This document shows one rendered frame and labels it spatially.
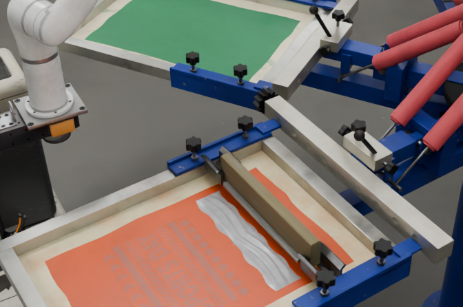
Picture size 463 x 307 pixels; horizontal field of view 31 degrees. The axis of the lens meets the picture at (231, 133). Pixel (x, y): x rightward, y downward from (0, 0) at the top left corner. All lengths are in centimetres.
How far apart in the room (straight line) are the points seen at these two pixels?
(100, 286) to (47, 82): 53
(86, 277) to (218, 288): 31
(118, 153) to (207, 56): 127
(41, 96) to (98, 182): 158
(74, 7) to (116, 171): 183
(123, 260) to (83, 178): 175
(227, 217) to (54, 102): 53
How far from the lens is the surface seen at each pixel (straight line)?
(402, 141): 217
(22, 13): 200
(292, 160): 217
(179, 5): 294
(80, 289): 194
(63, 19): 196
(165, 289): 191
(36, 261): 203
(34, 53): 206
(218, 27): 280
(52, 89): 211
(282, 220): 191
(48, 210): 306
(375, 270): 189
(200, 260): 196
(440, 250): 191
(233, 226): 203
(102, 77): 433
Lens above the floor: 238
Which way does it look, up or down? 38 degrees down
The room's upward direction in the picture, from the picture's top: 2 degrees counter-clockwise
